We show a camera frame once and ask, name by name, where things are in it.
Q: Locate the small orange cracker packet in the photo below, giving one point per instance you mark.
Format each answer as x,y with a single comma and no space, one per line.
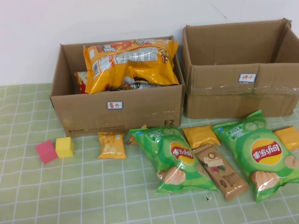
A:
111,145

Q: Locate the green Lay's chip bag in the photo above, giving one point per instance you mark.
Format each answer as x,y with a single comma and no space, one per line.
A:
168,163
257,151

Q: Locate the small orange snack packet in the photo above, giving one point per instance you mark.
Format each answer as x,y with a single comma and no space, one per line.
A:
131,141

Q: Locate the plain orange snack packet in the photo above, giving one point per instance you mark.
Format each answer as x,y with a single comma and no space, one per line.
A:
201,137
288,138

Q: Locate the red and white snack bag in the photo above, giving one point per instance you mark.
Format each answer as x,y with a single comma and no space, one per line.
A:
80,80

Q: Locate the white label red handwriting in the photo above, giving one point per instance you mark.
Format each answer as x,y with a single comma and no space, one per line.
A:
247,77
115,105

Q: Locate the large orange chip bag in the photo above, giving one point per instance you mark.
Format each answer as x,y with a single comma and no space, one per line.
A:
140,70

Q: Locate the cardboard box with F2 print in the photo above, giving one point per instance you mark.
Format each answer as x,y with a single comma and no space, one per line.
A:
93,114

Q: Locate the taped cardboard box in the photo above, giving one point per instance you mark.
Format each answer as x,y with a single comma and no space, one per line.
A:
222,102

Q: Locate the yellow foam cube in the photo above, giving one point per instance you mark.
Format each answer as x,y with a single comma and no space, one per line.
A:
65,148

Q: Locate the green checked tablecloth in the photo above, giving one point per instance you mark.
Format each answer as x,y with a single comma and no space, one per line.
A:
93,186

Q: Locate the brown wafer bar packet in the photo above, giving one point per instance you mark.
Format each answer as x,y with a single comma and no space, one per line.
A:
224,177

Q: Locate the small dark scrap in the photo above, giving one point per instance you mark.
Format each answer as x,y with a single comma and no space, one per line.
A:
207,198

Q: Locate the pink foam cube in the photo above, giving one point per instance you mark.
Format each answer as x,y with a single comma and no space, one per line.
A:
46,152

